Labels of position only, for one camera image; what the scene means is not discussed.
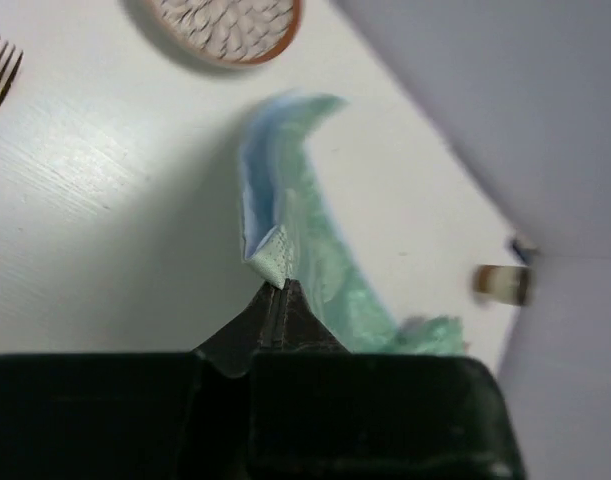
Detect patterned orange rim plate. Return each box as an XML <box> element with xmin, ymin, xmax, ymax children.
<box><xmin>140</xmin><ymin>0</ymin><xmax>304</xmax><ymax>69</ymax></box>

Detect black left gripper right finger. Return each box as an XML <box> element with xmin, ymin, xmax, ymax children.
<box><xmin>279</xmin><ymin>280</ymin><xmax>348</xmax><ymax>353</ymax></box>

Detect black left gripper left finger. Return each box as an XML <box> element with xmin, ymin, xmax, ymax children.
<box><xmin>194</xmin><ymin>282</ymin><xmax>283</xmax><ymax>378</ymax></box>

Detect green satin cloth napkin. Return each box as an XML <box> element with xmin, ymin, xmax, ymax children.
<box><xmin>236</xmin><ymin>93</ymin><xmax>466</xmax><ymax>355</ymax></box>

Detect metal cup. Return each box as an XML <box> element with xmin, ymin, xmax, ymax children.
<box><xmin>471</xmin><ymin>265</ymin><xmax>533</xmax><ymax>307</ymax></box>

